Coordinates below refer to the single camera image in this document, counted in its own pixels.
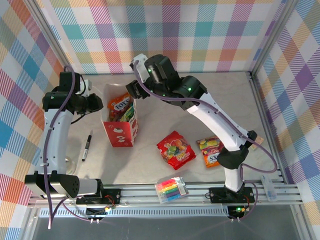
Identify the orange fruit snack packet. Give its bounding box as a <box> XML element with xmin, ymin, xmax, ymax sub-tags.
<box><xmin>107</xmin><ymin>92</ymin><xmax>133</xmax><ymax>122</ymax></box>

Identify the green Fox's candy packet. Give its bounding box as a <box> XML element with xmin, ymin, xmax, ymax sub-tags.
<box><xmin>119</xmin><ymin>103</ymin><xmax>135</xmax><ymax>123</ymax></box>

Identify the red and white carton box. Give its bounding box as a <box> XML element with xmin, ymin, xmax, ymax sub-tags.
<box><xmin>100</xmin><ymin>83</ymin><xmax>140</xmax><ymax>148</ymax></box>

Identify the black marker pen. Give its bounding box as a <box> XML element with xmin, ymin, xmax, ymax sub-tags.
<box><xmin>81</xmin><ymin>129</ymin><xmax>94</xmax><ymax>163</ymax></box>

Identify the clear tape roll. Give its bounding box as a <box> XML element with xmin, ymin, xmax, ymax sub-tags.
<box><xmin>65</xmin><ymin>155</ymin><xmax>77</xmax><ymax>176</ymax></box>

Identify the red fruit candy packet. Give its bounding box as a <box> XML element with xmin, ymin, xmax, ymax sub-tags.
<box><xmin>156</xmin><ymin>130</ymin><xmax>197</xmax><ymax>171</ymax></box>

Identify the orange Fox's candy packet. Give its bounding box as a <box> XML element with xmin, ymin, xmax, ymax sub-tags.
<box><xmin>196</xmin><ymin>134</ymin><xmax>226</xmax><ymax>169</ymax></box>

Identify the black controller board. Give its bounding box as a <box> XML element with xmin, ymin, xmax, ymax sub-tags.
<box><xmin>227</xmin><ymin>204</ymin><xmax>251</xmax><ymax>223</ymax></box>
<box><xmin>85</xmin><ymin>205</ymin><xmax>117</xmax><ymax>225</ymax></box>

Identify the small tan block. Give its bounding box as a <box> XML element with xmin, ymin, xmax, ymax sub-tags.
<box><xmin>250</xmin><ymin>135</ymin><xmax>265</xmax><ymax>151</ymax></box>

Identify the pack of coloured highlighters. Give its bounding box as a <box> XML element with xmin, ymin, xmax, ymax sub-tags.
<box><xmin>154</xmin><ymin>175</ymin><xmax>190</xmax><ymax>205</ymax></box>

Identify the clear plastic tube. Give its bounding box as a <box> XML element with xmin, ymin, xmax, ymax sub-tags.
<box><xmin>261</xmin><ymin>174</ymin><xmax>278</xmax><ymax>202</ymax></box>

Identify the thick purple right arm cable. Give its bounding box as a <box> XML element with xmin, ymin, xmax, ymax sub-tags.
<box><xmin>134</xmin><ymin>59</ymin><xmax>279</xmax><ymax>183</ymax></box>

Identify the thick purple arm cable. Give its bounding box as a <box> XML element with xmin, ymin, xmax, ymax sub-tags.
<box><xmin>134</xmin><ymin>59</ymin><xmax>279</xmax><ymax>183</ymax></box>
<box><xmin>41</xmin><ymin>64</ymin><xmax>76</xmax><ymax>230</ymax></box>

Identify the aluminium frame post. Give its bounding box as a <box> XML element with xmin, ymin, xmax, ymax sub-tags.
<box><xmin>24</xmin><ymin>0</ymin><xmax>78</xmax><ymax>76</ymax></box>
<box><xmin>248</xmin><ymin>0</ymin><xmax>297</xmax><ymax>78</ymax></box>

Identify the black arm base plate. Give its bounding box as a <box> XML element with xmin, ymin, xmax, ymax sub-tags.
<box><xmin>209</xmin><ymin>187</ymin><xmax>253</xmax><ymax>204</ymax></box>
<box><xmin>76</xmin><ymin>188</ymin><xmax>122</xmax><ymax>205</ymax></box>

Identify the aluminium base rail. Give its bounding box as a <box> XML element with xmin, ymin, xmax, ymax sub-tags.
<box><xmin>26</xmin><ymin>183</ymin><xmax>303</xmax><ymax>208</ymax></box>

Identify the aluminium side rail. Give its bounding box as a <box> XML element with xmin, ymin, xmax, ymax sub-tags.
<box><xmin>248</xmin><ymin>70</ymin><xmax>287</xmax><ymax>187</ymax></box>

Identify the thin purple cable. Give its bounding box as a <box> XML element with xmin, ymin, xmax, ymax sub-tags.
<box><xmin>231</xmin><ymin>182</ymin><xmax>261</xmax><ymax>222</ymax></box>
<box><xmin>61</xmin><ymin>201</ymin><xmax>111</xmax><ymax>222</ymax></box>

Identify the thick purple left arm cable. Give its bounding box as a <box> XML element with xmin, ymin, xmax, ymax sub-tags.
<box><xmin>41</xmin><ymin>64</ymin><xmax>76</xmax><ymax>230</ymax></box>

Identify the slotted cable duct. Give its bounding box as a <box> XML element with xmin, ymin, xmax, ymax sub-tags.
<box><xmin>38</xmin><ymin>209</ymin><xmax>232</xmax><ymax>218</ymax></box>

